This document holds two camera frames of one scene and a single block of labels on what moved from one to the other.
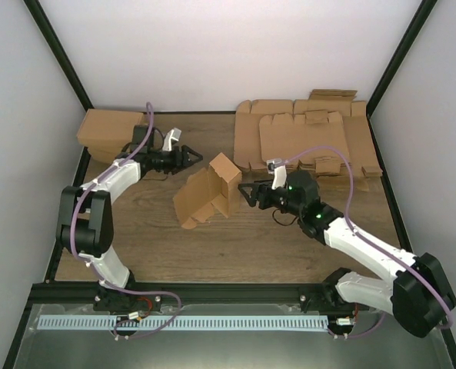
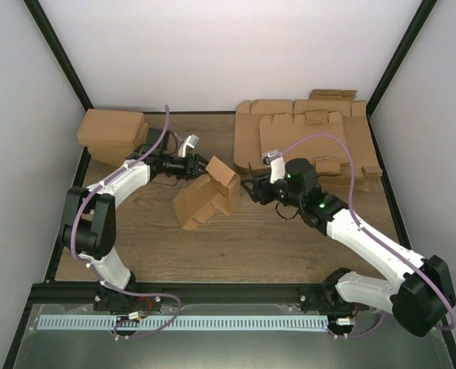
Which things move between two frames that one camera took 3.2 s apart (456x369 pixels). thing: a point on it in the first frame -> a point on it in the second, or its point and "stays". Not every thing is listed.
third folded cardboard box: (104, 152) stays
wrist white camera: (174, 134) -> (191, 141)
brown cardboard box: (218, 185) stays
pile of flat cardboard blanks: (327, 134) stays
